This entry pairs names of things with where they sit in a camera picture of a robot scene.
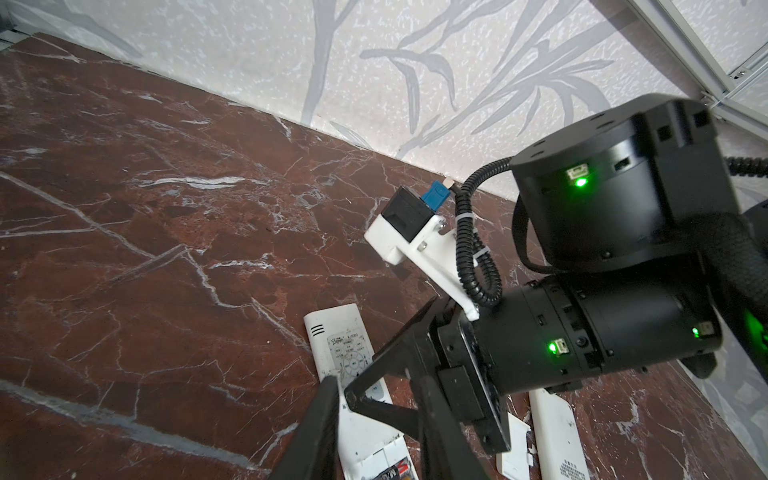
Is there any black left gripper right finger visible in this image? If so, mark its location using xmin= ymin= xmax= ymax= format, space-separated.
xmin=411 ymin=377 xmax=489 ymax=480

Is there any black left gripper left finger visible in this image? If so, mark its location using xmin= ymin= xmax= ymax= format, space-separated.
xmin=269 ymin=376 xmax=340 ymax=480

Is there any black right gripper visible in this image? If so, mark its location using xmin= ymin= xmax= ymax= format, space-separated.
xmin=344 ymin=297 xmax=511 ymax=454

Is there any white remote with display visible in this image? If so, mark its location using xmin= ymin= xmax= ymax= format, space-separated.
xmin=302 ymin=302 xmax=419 ymax=480

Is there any white remote being unloaded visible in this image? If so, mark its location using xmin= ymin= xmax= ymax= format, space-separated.
xmin=529 ymin=389 xmax=590 ymax=480

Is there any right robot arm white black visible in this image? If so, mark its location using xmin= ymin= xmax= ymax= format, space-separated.
xmin=344 ymin=94 xmax=767 ymax=453

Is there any black red AAA battery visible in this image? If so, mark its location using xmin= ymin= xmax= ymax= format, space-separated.
xmin=374 ymin=458 xmax=417 ymax=480

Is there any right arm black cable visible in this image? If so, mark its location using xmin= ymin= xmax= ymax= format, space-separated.
xmin=454 ymin=157 xmax=515 ymax=310

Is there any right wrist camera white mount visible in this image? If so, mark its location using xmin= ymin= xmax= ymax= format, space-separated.
xmin=364 ymin=179 xmax=480 ymax=321

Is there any aluminium frame post right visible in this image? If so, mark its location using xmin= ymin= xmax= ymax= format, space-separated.
xmin=628 ymin=1 xmax=767 ymax=140

